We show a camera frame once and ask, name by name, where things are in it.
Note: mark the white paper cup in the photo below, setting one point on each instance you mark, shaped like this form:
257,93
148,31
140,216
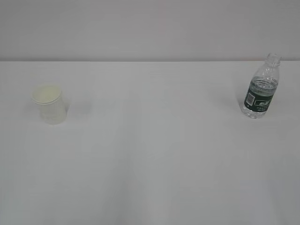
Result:
51,106

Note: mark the clear water bottle green label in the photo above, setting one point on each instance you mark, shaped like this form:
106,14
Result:
262,88

